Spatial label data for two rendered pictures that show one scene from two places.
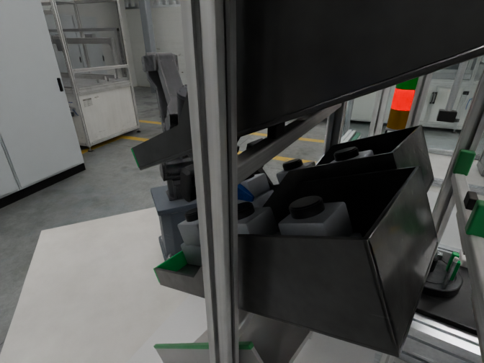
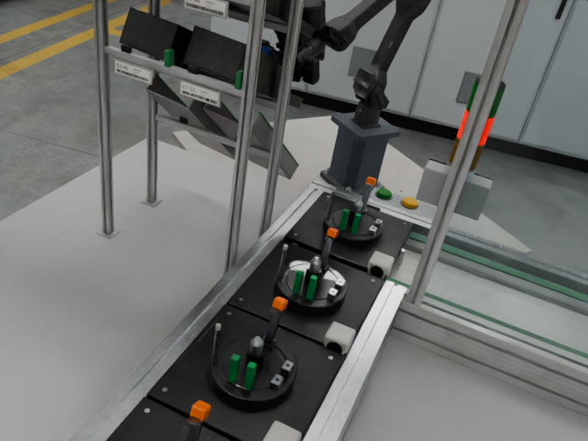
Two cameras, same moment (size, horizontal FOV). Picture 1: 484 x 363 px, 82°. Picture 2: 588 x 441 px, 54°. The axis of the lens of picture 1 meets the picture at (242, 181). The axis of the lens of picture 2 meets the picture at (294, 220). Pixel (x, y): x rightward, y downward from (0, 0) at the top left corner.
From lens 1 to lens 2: 1.33 m
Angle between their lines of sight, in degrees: 67
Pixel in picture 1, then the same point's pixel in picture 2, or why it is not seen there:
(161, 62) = not seen: outside the picture
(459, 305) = (264, 295)
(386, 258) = (133, 18)
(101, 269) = (309, 146)
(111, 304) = not seen: hidden behind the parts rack
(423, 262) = (148, 46)
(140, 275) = (306, 164)
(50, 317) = not seen: hidden behind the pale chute
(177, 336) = (248, 183)
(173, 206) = (341, 121)
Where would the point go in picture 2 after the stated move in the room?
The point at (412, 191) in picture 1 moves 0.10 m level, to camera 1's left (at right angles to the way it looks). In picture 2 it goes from (162, 24) to (166, 10)
